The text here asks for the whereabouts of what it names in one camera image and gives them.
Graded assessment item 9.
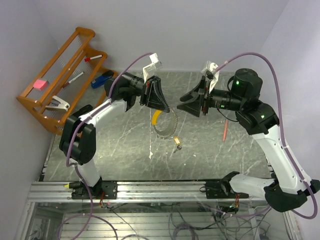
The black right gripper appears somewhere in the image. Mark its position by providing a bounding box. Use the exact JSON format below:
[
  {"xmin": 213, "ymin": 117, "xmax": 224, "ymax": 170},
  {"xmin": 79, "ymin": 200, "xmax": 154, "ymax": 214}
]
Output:
[{"xmin": 177, "ymin": 76, "xmax": 245, "ymax": 117}]

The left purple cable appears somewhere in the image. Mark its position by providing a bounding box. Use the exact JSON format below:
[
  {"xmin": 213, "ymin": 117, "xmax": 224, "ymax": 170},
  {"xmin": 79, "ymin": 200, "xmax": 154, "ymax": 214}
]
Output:
[{"xmin": 65, "ymin": 52, "xmax": 153, "ymax": 170}]

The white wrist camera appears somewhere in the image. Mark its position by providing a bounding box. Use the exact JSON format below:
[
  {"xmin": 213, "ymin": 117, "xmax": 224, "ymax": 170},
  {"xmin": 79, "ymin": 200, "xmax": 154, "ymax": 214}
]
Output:
[
  {"xmin": 201, "ymin": 60, "xmax": 220, "ymax": 93},
  {"xmin": 142, "ymin": 53, "xmax": 162, "ymax": 83}
]

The white stapler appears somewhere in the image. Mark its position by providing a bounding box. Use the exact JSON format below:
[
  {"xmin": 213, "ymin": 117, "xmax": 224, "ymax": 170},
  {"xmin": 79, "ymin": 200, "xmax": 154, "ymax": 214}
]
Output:
[{"xmin": 45, "ymin": 95, "xmax": 70, "ymax": 112}]

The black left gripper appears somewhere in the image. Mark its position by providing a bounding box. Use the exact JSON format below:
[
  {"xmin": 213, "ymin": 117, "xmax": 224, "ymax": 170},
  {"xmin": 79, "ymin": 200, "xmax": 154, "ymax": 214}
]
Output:
[{"xmin": 121, "ymin": 72, "xmax": 171, "ymax": 115}]

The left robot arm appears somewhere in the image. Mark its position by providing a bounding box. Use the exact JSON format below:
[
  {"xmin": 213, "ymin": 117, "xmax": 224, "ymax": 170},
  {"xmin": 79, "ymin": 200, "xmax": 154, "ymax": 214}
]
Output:
[{"xmin": 59, "ymin": 72, "xmax": 170, "ymax": 199}]

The brown tipped marker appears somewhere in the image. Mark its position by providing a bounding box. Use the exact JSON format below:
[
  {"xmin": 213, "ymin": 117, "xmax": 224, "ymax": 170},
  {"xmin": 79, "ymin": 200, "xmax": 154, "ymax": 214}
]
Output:
[{"xmin": 62, "ymin": 71, "xmax": 85, "ymax": 88}]

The large keyring with yellow handle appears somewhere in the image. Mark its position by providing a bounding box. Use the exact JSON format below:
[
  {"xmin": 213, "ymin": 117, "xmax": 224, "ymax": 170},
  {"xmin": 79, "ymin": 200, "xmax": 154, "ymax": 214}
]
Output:
[{"xmin": 151, "ymin": 110, "xmax": 178, "ymax": 139}]

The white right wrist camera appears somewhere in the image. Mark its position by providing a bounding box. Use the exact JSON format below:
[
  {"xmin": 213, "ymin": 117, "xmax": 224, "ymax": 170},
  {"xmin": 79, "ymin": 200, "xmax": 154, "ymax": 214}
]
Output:
[{"xmin": 201, "ymin": 60, "xmax": 220, "ymax": 93}]

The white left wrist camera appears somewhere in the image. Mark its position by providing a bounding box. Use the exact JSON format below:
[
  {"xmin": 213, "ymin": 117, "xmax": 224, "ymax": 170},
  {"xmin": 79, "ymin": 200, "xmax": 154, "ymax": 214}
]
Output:
[{"xmin": 142, "ymin": 53, "xmax": 162, "ymax": 83}]

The orange wooden rack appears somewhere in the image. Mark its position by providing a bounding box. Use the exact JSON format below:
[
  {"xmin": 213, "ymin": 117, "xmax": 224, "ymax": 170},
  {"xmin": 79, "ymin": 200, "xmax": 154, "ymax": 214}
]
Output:
[{"xmin": 16, "ymin": 27, "xmax": 108, "ymax": 135}]

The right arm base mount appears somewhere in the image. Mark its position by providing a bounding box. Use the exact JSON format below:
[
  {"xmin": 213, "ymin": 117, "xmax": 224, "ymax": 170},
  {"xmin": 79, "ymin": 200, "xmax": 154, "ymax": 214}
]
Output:
[{"xmin": 199, "ymin": 171, "xmax": 249, "ymax": 199}]

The orange pencil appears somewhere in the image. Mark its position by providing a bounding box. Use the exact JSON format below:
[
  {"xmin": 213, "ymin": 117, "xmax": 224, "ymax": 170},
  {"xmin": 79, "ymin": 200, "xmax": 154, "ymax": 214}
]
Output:
[{"xmin": 222, "ymin": 119, "xmax": 229, "ymax": 142}]

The blue stapler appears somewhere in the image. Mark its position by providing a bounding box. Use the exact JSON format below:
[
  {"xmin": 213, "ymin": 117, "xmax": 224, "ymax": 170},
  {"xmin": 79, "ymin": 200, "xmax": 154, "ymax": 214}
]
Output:
[{"xmin": 90, "ymin": 70, "xmax": 114, "ymax": 89}]

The black stapler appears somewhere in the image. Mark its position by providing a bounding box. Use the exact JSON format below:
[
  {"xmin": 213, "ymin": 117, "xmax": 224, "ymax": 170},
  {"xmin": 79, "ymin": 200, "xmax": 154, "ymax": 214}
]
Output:
[{"xmin": 65, "ymin": 104, "xmax": 94, "ymax": 125}]

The silver key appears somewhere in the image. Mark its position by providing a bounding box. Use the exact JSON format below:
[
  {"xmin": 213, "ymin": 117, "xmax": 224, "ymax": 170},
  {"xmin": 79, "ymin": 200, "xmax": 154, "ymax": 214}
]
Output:
[{"xmin": 174, "ymin": 145, "xmax": 182, "ymax": 153}]

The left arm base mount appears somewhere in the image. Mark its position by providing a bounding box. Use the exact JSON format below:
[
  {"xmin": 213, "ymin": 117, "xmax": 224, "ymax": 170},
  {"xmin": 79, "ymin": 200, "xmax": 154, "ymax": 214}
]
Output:
[{"xmin": 70, "ymin": 180, "xmax": 118, "ymax": 200}]

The pink eraser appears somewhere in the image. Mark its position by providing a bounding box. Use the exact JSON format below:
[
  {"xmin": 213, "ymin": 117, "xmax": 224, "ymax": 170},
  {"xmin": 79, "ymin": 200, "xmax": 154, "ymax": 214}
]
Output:
[{"xmin": 33, "ymin": 78, "xmax": 49, "ymax": 91}]

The red capped marker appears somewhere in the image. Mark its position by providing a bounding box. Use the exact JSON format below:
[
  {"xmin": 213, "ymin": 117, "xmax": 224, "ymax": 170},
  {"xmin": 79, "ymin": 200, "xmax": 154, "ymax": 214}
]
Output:
[{"xmin": 84, "ymin": 54, "xmax": 103, "ymax": 62}]

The yellow key tag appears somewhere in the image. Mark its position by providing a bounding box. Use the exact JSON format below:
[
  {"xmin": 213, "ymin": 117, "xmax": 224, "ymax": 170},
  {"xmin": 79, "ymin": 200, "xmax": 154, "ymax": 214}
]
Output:
[{"xmin": 173, "ymin": 136, "xmax": 181, "ymax": 145}]

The yellow tipped tool on rail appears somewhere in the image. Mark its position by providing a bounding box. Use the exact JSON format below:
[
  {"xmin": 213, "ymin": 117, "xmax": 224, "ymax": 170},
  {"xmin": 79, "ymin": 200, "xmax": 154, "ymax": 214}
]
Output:
[{"xmin": 64, "ymin": 182, "xmax": 82, "ymax": 189}]

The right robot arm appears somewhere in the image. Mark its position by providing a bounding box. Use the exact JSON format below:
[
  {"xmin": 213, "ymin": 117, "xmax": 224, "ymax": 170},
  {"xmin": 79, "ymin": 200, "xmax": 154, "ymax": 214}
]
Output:
[{"xmin": 177, "ymin": 68, "xmax": 320, "ymax": 213}]

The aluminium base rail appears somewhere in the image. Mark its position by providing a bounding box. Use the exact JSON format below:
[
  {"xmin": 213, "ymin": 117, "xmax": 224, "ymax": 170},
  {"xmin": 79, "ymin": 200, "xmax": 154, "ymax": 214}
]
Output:
[{"xmin": 26, "ymin": 181, "xmax": 291, "ymax": 203}]

